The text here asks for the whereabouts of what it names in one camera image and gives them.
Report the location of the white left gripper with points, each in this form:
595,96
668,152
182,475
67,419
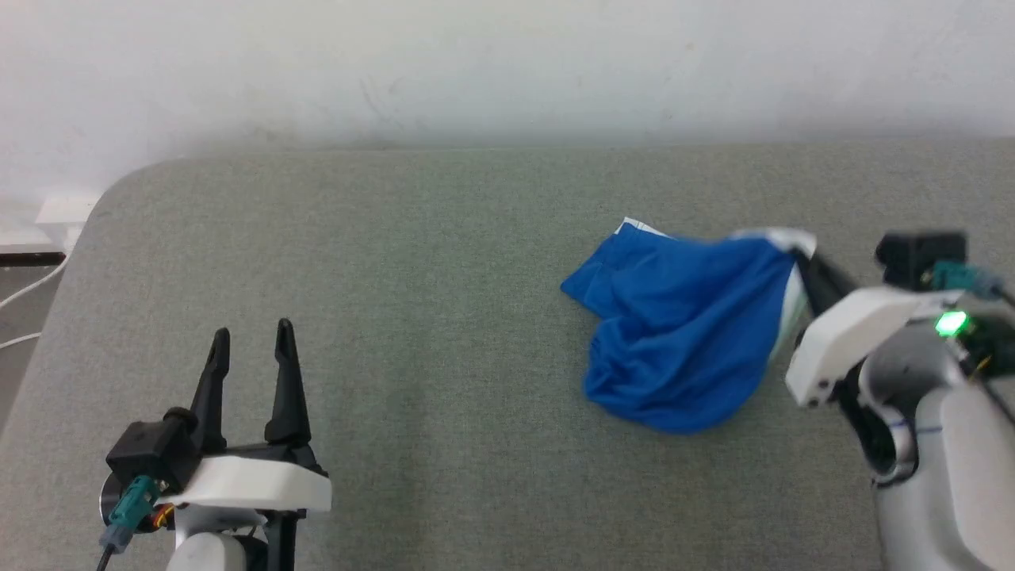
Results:
254,482

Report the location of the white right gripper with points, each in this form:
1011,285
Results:
848,337

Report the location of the blue garment with white trim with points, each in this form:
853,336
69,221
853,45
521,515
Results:
682,333

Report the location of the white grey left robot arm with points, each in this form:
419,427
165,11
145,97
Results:
212,551

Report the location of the grey fabric sofa seat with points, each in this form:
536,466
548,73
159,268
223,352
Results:
444,357

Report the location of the dark baseboard strip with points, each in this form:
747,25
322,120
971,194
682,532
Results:
30,258

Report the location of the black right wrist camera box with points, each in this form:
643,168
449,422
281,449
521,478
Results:
918,258

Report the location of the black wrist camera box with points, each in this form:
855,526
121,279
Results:
918,258
152,454

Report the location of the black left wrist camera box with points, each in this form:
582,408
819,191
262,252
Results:
152,454

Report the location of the white wall socket box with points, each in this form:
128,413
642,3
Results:
65,209

